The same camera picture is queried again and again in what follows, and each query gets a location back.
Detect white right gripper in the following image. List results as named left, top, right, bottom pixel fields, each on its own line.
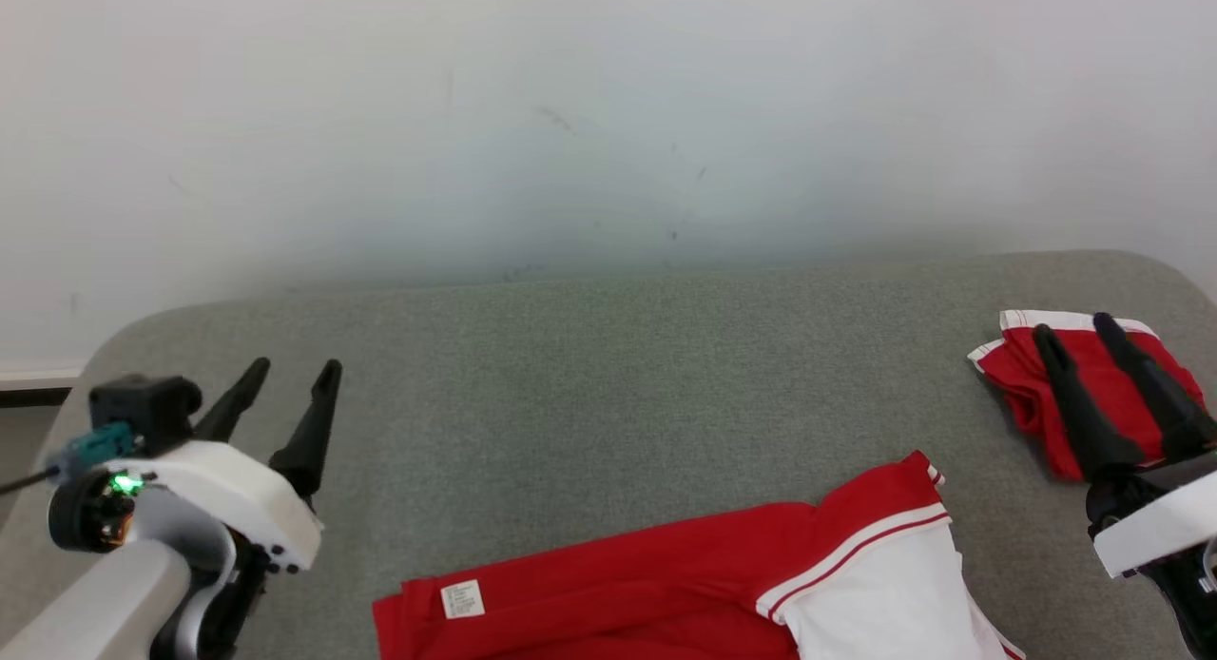
left=1031, top=311, right=1217, bottom=660

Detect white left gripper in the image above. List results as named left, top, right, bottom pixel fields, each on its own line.
left=103, top=357, right=344, bottom=660

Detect red shorts with white stripe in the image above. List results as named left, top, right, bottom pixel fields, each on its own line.
left=967, top=308, right=1208, bottom=483

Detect red shirt with white sleeves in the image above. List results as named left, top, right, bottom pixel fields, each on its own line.
left=372, top=450, right=1029, bottom=660

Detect grey fabric sofa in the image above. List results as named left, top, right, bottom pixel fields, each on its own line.
left=0, top=249, right=1217, bottom=660

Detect white wall skirting strip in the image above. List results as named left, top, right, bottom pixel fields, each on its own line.
left=0, top=363, right=88, bottom=406

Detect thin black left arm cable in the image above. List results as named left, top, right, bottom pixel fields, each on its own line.
left=0, top=467, right=61, bottom=496

